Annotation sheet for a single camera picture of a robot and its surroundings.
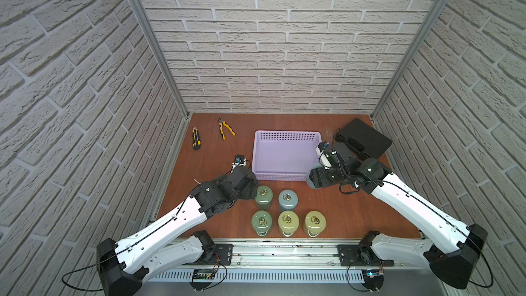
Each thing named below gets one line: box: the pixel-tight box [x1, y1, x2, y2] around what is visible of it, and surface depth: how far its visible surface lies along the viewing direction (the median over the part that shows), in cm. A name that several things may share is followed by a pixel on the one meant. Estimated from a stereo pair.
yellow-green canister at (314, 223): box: [304, 210, 327, 238], surface depth 76 cm
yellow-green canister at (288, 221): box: [278, 209, 300, 238], surface depth 76 cm
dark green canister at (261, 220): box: [251, 209, 273, 238], surface depth 76 cm
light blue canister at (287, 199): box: [278, 189, 299, 210], surface depth 81 cm
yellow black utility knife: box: [191, 126, 202, 151], surface depth 109 cm
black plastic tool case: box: [334, 117, 393, 159], surface depth 105 cm
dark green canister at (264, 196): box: [254, 185, 274, 211], surface depth 82 cm
